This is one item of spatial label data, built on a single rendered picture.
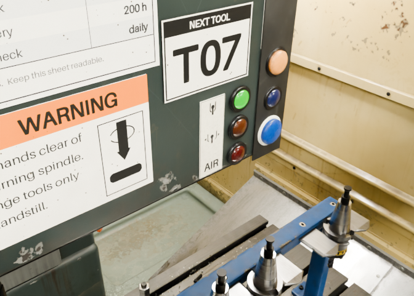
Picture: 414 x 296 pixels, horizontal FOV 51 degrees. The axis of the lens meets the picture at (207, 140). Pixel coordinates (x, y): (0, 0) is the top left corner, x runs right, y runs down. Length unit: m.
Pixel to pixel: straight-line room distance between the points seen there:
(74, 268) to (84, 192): 1.04
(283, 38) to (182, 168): 0.16
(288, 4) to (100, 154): 0.23
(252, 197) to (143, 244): 0.48
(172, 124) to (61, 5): 0.14
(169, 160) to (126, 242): 1.42
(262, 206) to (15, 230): 1.31
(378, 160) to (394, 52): 0.31
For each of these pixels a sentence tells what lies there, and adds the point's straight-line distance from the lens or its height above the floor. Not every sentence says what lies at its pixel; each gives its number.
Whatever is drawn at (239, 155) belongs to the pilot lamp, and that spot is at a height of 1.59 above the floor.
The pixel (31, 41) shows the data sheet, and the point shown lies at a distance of 0.30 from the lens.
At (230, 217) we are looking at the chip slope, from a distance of 1.61.
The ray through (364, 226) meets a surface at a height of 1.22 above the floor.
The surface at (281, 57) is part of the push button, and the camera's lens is 0.44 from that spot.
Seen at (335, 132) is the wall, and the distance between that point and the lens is 1.37.
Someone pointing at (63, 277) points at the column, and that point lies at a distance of 1.40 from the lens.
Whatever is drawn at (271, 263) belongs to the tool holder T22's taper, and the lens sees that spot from 0.77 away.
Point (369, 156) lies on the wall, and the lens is 1.33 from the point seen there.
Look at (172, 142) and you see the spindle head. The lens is 0.39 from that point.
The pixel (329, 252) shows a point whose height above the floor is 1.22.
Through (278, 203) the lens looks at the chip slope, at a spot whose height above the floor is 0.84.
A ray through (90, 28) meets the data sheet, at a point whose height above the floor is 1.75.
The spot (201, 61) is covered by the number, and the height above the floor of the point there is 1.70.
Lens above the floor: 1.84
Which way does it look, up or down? 32 degrees down
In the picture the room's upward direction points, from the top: 1 degrees clockwise
